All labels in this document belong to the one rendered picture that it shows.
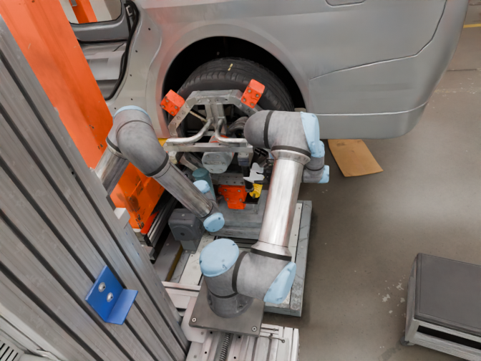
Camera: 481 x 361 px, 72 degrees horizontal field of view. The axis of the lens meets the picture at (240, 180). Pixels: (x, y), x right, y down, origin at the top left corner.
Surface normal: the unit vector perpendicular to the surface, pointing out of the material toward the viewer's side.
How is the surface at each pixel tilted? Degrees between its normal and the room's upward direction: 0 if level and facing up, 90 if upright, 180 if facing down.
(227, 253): 8
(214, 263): 8
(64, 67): 90
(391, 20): 90
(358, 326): 0
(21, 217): 90
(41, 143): 90
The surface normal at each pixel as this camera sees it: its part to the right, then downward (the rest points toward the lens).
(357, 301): -0.15, -0.75
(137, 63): -0.22, 0.66
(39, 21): 0.96, 0.04
